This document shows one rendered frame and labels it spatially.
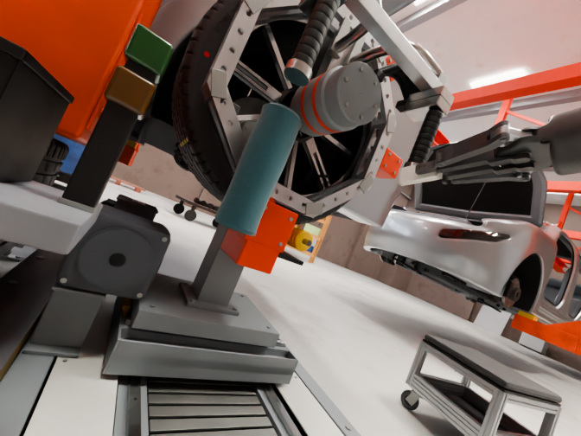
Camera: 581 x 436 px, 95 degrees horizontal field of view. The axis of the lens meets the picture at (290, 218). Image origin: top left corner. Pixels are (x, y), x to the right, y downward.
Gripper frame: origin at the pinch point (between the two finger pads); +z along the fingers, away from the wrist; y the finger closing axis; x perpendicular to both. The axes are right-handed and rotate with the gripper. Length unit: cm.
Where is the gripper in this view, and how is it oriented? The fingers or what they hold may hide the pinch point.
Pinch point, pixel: (418, 173)
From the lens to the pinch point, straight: 51.4
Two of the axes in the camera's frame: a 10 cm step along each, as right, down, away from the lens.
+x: -2.2, 9.4, -2.8
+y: -7.4, -3.4, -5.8
